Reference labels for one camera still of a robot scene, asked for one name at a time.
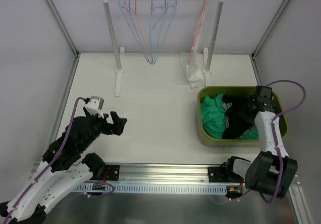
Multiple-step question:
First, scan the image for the black tank top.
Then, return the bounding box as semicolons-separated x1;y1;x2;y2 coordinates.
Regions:
222;94;252;140

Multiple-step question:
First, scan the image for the grey tank top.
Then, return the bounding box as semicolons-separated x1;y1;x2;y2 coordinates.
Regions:
221;102;232;128

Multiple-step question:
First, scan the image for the green tank top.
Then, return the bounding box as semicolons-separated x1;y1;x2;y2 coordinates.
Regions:
201;94;259;140

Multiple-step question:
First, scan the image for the white tank top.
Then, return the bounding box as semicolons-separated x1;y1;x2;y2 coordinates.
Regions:
180;28;205;89

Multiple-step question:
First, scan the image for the pink wire hanger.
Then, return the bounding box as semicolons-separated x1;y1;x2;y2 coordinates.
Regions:
124;0;152;65

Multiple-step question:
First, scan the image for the light blue wire hanger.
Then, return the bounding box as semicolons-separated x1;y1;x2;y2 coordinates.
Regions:
118;0;151;64

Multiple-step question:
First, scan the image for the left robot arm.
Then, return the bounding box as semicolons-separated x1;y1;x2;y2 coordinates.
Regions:
1;111;127;223

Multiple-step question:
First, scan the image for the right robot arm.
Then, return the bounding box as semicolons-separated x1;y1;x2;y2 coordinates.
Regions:
222;85;298;203

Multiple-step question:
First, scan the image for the olive green plastic basin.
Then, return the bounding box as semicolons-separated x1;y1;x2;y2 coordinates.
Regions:
197;86;283;148

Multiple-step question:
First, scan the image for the white clothes rack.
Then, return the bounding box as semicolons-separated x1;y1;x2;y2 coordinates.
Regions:
102;0;224;97

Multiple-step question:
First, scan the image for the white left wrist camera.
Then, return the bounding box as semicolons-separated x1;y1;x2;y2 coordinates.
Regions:
83;96;104;119

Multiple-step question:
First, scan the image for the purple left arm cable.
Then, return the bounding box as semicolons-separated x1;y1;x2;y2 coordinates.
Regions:
0;97;116;224

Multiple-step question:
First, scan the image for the white slotted cable duct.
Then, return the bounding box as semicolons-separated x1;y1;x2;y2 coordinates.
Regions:
73;183;227;195

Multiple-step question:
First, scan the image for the aluminium mounting rail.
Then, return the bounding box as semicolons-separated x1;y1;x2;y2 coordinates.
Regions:
30;161;300;186

